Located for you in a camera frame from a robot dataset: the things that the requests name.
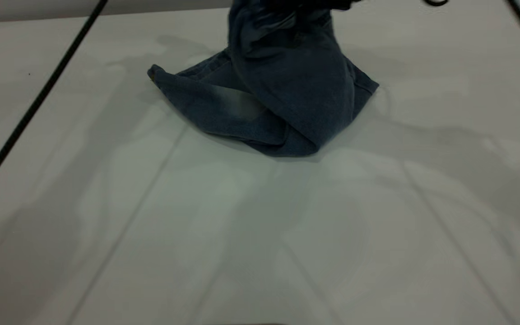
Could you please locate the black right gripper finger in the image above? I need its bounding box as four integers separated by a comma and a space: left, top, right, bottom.
305, 0, 362, 10

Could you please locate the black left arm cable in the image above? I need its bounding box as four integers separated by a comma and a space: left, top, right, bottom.
0, 0, 109, 209

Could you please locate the blue denim pants basketball print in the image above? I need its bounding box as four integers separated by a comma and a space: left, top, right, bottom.
147, 0, 381, 158

